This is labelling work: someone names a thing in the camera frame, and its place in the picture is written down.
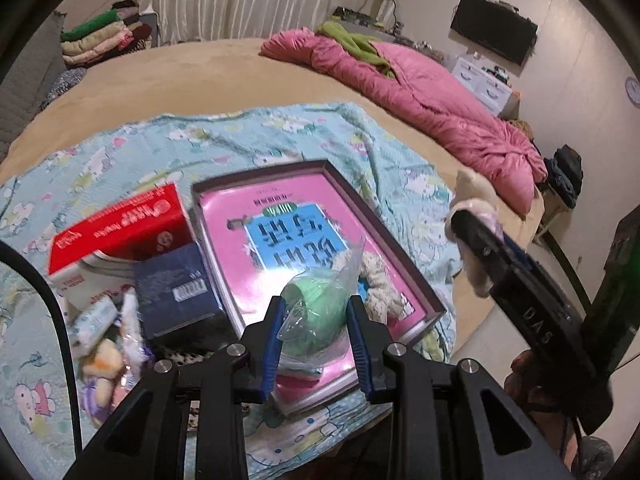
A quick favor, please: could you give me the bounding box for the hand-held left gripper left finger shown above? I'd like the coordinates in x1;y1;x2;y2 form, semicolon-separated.
65;296;287;480

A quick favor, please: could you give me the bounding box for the clear plastic packet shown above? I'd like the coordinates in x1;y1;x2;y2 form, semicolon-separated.
67;295;118;356

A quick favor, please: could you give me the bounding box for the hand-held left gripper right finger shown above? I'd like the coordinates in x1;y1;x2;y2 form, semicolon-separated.
346;295;576;480

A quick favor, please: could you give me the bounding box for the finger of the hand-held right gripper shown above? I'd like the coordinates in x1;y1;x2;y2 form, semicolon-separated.
500;231;537;273
451;208;506;291

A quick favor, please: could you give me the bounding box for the beige plush toy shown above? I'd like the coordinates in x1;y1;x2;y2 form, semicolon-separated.
444;167;502;298

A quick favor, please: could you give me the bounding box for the green blanket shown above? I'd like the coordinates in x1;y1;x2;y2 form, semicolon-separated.
315;21;396;78

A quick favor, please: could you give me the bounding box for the dark clothes pile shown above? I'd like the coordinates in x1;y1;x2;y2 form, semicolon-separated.
545;144;584;208

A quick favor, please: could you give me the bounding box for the person's right hand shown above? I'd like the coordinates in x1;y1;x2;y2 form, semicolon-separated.
504;347;571;413

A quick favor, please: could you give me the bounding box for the white curtain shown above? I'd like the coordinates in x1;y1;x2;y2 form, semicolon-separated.
137;0;373;46

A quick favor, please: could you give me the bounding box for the light blue printed blanket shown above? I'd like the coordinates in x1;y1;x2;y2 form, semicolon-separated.
0;102;458;480

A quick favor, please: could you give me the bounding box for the red tissue box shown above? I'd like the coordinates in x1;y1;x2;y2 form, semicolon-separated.
47;182;198;311

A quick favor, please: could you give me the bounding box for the white drawer cabinet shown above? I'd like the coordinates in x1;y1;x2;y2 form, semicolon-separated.
452;55;516;116

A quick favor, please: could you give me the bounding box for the black television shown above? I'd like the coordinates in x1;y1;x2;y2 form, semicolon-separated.
450;0;539;67

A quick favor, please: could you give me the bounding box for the beige fluffy scrunchie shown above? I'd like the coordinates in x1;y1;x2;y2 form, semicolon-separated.
332;250;406;323

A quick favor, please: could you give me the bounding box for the dark patterned cloth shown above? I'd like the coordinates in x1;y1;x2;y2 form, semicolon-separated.
42;67;88;111

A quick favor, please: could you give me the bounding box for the dark blue box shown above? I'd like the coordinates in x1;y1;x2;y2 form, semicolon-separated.
132;242;236;341

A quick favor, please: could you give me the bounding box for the grey quilted sofa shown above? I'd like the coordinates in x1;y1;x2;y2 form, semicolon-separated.
0;12;68;161

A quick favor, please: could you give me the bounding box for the cluttered desk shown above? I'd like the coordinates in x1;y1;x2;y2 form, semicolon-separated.
332;0;416;41

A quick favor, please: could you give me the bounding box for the stack of folded clothes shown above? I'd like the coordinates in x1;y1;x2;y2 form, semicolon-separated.
60;1;153;68

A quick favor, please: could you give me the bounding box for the pink book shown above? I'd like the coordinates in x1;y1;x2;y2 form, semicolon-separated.
197;172;428;406

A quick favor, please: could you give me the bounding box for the round beige bed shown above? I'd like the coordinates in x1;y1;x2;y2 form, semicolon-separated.
0;37;546;361

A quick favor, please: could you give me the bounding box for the white snack packet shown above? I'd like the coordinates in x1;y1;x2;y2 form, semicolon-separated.
119;291;153;386

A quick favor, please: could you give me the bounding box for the black cable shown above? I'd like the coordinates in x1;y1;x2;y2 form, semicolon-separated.
0;240;84;456

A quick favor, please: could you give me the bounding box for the green item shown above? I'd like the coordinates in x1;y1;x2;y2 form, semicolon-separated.
276;240;366;376

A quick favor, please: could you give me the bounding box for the pink quilt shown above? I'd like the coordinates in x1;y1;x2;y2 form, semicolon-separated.
260;30;548;216

